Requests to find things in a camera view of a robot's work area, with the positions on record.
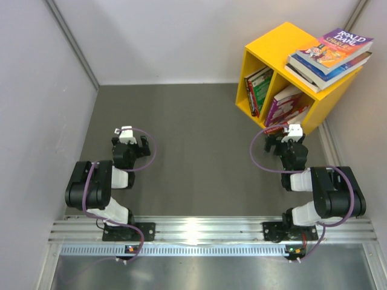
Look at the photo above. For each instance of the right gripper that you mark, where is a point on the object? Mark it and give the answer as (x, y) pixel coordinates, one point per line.
(274, 141)

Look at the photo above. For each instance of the dark blue 1984 book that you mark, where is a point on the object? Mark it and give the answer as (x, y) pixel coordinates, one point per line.
(300, 77)

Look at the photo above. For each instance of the aluminium mounting rail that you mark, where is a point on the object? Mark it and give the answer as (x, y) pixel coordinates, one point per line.
(207, 230)

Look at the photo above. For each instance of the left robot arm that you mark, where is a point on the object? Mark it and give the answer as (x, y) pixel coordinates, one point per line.
(90, 185)

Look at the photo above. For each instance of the blue orange paperback book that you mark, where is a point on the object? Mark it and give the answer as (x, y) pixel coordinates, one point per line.
(322, 80)

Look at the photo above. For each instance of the purple paperback book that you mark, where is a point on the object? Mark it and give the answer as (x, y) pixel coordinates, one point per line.
(283, 104)

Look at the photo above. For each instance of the red 13-Storey Treehouse book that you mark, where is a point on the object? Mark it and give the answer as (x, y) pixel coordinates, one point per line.
(295, 117)

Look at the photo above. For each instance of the green paperback book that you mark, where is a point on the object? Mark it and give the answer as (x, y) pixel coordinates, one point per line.
(258, 83)

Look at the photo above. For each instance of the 169-Storey Treehouse book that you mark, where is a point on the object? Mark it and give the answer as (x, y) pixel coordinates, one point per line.
(250, 98)

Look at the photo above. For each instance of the perforated cable duct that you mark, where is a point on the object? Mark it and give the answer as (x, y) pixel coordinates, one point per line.
(153, 250)

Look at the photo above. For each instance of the light teal paperback book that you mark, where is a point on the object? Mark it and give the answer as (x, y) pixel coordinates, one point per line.
(294, 62)

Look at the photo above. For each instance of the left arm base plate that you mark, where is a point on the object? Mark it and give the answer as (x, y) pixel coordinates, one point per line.
(125, 234)

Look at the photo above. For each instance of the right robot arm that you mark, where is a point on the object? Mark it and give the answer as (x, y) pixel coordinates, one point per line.
(336, 192)

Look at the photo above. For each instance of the yellow wooden shelf box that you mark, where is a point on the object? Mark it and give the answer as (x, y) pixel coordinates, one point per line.
(272, 50)

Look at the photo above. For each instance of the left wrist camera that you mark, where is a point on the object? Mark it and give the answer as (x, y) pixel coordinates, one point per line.
(126, 135)

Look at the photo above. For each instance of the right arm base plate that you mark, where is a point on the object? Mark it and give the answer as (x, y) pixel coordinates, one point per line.
(277, 232)

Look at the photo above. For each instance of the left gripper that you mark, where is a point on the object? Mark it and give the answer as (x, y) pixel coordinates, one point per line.
(141, 150)

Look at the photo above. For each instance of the Roald Dahl Charlie book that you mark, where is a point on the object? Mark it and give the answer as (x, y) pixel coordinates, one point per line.
(334, 49)

